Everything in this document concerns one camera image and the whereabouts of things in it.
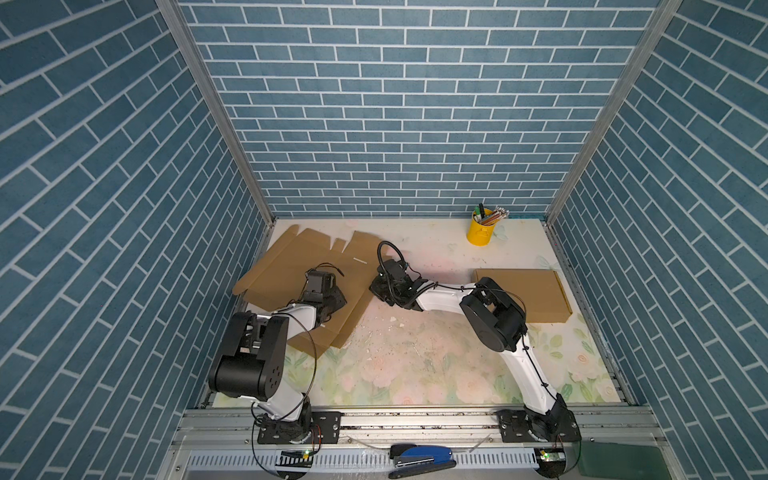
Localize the cardboard sheet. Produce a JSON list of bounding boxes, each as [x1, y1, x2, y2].
[[233, 225, 381, 357]]

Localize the cardboard box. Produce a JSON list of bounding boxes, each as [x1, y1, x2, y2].
[[472, 269, 573, 324]]

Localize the pens in cup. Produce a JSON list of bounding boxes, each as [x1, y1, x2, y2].
[[472, 203, 509, 226]]

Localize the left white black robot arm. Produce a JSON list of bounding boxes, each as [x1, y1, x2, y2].
[[208, 262, 346, 432]]

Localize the green box at front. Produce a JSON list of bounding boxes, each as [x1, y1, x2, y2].
[[577, 442, 671, 480]]

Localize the blue black stapler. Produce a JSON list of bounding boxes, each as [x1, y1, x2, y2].
[[388, 443, 457, 479]]

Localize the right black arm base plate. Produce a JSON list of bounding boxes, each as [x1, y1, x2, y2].
[[495, 409, 582, 443]]

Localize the yellow pen cup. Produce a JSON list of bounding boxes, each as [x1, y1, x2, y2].
[[466, 214, 495, 247]]

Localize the aluminium front rail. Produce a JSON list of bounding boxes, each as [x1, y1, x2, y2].
[[158, 403, 684, 479]]

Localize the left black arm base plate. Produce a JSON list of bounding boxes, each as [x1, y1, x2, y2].
[[256, 411, 342, 445]]

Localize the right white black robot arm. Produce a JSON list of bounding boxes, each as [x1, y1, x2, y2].
[[370, 259, 581, 444]]

